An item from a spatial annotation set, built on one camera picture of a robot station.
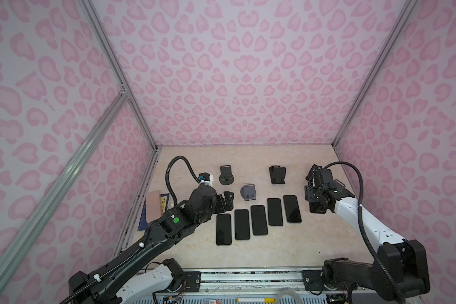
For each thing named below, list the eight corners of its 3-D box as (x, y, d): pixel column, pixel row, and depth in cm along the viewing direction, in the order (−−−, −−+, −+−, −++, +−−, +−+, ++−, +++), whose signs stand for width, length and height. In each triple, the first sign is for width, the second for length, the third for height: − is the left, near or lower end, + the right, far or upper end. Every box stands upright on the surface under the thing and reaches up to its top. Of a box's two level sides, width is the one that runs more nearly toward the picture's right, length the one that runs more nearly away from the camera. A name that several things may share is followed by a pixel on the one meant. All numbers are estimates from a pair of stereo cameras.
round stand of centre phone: (240, 201, 98) (240, 197, 95) (240, 187, 104) (240, 183, 101) (255, 201, 98) (256, 197, 95) (254, 187, 104) (255, 183, 101)
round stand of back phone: (220, 186, 104) (219, 175, 96) (218, 178, 108) (217, 166, 100) (232, 183, 105) (232, 172, 97) (230, 175, 109) (229, 164, 101)
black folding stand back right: (271, 185, 104) (273, 179, 100) (269, 169, 111) (270, 163, 107) (286, 185, 104) (288, 179, 100) (283, 169, 111) (284, 163, 107)
